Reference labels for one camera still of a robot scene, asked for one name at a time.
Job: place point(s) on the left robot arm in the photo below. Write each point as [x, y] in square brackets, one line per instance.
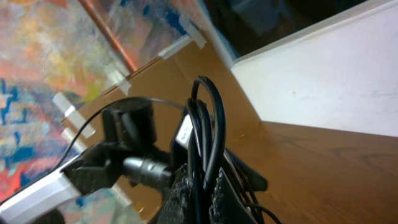
[199, 179]

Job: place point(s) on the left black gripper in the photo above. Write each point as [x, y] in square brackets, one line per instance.
[179, 156]

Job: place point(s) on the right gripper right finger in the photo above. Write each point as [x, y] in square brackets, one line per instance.
[226, 207]

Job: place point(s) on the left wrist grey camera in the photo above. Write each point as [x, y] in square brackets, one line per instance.
[184, 132]

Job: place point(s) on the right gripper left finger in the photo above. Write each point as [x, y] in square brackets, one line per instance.
[177, 191]

